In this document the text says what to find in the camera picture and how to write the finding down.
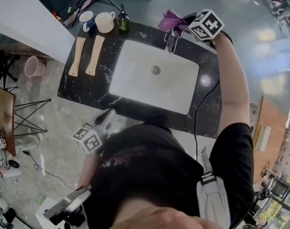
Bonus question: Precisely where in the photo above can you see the dark wooden table black legs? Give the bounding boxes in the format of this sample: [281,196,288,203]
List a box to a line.
[0,84,52,157]

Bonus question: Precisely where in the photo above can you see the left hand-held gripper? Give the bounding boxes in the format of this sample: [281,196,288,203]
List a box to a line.
[71,109,116,154]

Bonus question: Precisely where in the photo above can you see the green soap bottle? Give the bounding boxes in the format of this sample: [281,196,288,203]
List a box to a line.
[116,3,131,32]

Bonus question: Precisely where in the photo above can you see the light wooden curved table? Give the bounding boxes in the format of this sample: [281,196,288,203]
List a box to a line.
[251,95,290,184]

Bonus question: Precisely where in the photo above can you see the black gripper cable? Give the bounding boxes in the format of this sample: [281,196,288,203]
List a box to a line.
[193,79,221,162]

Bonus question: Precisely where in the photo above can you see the person's black shirt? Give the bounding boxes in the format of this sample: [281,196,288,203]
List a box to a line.
[83,122,255,229]

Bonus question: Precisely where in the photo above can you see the blue and white mug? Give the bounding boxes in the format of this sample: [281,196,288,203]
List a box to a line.
[78,10,96,32]

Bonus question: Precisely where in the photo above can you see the white box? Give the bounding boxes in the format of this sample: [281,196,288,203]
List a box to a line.
[254,125,272,152]

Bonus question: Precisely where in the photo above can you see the black wristband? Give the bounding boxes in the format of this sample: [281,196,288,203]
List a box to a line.
[218,30,234,45]

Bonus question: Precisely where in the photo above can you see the white bag strap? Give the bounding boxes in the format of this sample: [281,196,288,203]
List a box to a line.
[196,146,232,229]

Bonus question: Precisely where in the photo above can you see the purple cloth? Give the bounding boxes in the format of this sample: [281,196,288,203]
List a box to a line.
[158,9,191,32]

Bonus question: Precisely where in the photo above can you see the white power strip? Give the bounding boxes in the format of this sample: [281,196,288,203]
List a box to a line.
[40,154,46,177]

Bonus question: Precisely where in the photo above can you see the pink waste bin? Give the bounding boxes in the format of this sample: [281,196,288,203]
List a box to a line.
[24,55,47,78]

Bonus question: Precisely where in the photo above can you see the white sink basin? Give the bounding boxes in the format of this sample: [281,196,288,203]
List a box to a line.
[108,39,200,115]

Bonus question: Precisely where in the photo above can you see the person's right forearm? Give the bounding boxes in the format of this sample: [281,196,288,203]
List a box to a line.
[212,34,251,129]

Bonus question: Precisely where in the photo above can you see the chrome faucet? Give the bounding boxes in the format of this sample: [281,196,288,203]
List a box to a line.
[164,27,184,53]

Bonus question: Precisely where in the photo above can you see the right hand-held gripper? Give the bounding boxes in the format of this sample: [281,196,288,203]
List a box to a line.
[183,9,225,48]

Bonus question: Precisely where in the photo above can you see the person's head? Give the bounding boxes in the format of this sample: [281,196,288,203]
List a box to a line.
[118,206,218,229]

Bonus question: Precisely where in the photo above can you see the person's left forearm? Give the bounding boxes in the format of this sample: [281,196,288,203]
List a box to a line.
[77,151,101,188]

